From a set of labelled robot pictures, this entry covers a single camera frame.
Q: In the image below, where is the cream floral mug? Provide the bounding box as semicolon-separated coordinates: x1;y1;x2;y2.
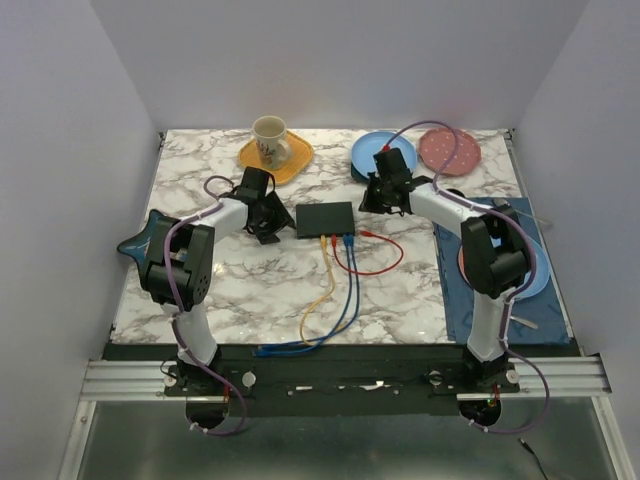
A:
252;116;293;170

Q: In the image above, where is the metal spoon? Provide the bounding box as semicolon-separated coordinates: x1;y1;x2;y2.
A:
492;198;554;227

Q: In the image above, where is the yellow ethernet cable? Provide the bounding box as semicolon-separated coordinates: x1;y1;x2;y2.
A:
298;234;346;347

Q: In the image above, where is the red ethernet cable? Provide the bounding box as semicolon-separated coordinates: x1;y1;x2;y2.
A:
330;229;405;277

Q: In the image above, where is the pink dotted plate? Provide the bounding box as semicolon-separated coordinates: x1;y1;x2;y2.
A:
417;127;482;177

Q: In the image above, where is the yellow woven coaster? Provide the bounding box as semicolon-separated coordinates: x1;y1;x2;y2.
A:
237;131;314;186

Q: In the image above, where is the black network switch box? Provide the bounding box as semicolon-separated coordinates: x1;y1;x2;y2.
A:
295;202;355;239

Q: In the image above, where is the black mounting base plate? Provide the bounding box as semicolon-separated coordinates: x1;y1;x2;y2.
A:
82;344;605;418

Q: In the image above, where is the aluminium rail frame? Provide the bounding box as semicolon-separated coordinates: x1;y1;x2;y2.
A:
54;130;626;480

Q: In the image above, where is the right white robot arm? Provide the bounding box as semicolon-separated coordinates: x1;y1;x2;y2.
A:
359;147;536;392

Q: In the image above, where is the brown orange cup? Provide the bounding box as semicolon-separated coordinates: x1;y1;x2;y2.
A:
446;188;466;198

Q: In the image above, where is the pink plate under blue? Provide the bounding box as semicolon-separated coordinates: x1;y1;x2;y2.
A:
457;247;470;286

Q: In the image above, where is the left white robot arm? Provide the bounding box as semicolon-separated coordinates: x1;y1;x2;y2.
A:
118;167;295;395

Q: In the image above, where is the blue cloth placemat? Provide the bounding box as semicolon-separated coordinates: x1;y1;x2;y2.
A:
434;197;570;345

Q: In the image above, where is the light blue plate on mat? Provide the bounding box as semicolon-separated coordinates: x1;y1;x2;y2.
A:
515;239;551;301

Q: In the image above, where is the blue star-shaped dish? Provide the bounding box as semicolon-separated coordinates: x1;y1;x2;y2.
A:
116;209;163;269

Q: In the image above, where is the dark teal plate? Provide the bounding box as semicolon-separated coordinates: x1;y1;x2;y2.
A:
350;163;371;184

